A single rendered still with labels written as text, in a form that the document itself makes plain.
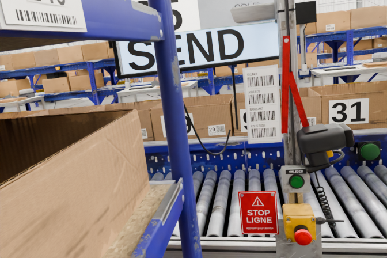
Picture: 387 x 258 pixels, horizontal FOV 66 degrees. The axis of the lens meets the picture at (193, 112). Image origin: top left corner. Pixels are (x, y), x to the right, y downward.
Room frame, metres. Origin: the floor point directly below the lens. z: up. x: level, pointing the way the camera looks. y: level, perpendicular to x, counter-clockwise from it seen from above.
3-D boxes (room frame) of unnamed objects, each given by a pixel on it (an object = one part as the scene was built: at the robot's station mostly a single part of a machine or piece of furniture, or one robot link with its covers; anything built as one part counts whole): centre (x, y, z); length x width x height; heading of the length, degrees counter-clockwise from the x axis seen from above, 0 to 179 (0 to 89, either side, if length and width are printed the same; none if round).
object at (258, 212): (0.72, -0.17, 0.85); 0.16 x 0.01 x 0.13; 78
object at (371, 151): (1.16, -0.71, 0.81); 0.07 x 0.01 x 0.07; 78
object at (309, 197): (0.99, -0.38, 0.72); 0.52 x 0.05 x 0.05; 168
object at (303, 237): (0.63, -0.23, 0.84); 0.04 x 0.04 x 0.04; 78
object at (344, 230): (0.97, -0.45, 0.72); 0.52 x 0.05 x 0.05; 168
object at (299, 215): (0.67, -0.27, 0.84); 0.15 x 0.09 x 0.07; 78
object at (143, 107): (1.61, 0.37, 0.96); 0.39 x 0.29 x 0.17; 78
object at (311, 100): (1.45, -0.40, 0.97); 0.39 x 0.29 x 0.17; 78
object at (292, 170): (0.70, -0.24, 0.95); 0.07 x 0.03 x 0.07; 78
